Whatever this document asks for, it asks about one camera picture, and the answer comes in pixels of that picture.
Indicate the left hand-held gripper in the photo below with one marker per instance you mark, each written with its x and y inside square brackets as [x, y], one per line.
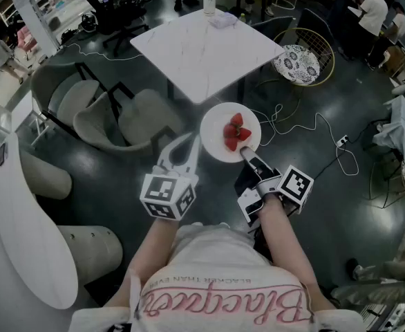
[161, 194]

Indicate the beige cylinder table leg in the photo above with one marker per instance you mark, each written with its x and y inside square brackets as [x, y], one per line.
[47, 178]
[92, 251]

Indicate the white tumbler with lid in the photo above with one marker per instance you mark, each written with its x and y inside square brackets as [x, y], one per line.
[209, 2]

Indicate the dark phone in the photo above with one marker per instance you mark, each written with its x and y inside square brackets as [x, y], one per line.
[3, 154]

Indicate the white marble table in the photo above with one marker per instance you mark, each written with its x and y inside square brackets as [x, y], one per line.
[202, 54]

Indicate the person's left forearm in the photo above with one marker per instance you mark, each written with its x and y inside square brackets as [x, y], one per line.
[147, 254]

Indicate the white power strip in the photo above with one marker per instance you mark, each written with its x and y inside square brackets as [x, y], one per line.
[341, 141]

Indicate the person's right forearm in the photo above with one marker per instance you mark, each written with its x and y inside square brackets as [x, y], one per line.
[285, 240]

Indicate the dark blue chair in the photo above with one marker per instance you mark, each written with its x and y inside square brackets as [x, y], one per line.
[275, 26]

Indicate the grey armchair with black frame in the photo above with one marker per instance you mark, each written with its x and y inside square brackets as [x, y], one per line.
[67, 95]
[137, 119]

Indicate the black office chair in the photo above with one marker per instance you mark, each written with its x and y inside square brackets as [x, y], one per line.
[114, 12]

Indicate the white round plate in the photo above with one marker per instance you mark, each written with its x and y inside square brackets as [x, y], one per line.
[213, 133]

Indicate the table with light blue cloth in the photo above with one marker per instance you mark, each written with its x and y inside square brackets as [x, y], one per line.
[401, 133]

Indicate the purple wipes packet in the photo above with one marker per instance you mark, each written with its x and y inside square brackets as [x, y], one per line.
[222, 20]

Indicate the black and white floral cushion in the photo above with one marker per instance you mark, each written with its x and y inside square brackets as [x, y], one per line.
[296, 64]

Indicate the white oval table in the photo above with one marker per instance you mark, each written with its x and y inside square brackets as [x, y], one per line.
[33, 227]

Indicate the pink chair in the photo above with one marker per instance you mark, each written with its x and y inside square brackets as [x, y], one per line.
[26, 38]

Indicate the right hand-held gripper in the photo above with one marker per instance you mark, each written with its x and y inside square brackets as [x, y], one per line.
[296, 185]

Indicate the person's white printed shirt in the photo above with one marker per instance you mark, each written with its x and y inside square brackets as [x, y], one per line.
[216, 275]

